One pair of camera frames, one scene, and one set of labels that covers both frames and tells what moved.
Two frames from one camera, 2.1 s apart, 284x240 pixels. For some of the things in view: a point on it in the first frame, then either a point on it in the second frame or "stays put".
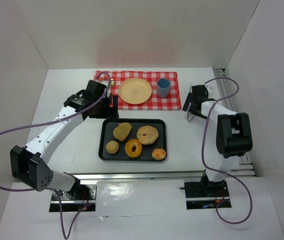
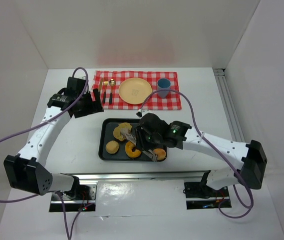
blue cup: x=163 y=86 stays put
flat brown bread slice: x=121 y=131 stays put
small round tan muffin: x=112 y=147 stays put
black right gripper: x=189 y=105 → x=140 y=139
